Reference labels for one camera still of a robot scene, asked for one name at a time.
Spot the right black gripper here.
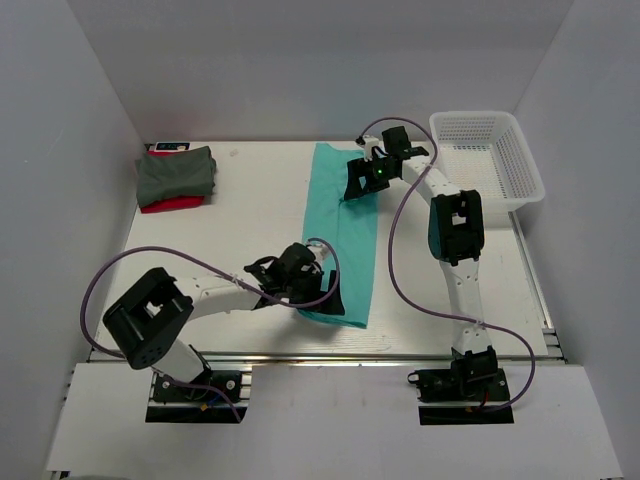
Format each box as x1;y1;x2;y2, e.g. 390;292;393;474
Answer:
346;154;399;200

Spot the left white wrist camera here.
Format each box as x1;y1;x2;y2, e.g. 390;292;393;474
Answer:
305;240;331;262

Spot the white plastic mesh basket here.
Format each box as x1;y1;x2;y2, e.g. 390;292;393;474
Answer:
429;111;546;215

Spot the folded grey t-shirt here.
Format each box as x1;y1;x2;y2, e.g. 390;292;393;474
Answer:
135;146;217;208

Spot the folded red t-shirt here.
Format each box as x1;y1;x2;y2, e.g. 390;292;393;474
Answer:
140;196;205;214

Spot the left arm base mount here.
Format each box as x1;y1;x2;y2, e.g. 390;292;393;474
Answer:
145;364;251;425

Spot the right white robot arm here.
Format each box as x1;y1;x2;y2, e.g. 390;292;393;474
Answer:
344;126;498;399

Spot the teal t-shirt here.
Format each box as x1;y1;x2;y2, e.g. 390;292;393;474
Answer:
301;143;378;329

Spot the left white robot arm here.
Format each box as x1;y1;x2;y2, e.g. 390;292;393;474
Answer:
103;238;345;399

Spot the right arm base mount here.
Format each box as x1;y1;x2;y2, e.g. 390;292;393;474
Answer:
407;347;514;426

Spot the blue white card box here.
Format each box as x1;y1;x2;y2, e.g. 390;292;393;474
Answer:
153;142;190;152

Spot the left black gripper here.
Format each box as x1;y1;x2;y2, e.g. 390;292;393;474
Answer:
285;269;344;318

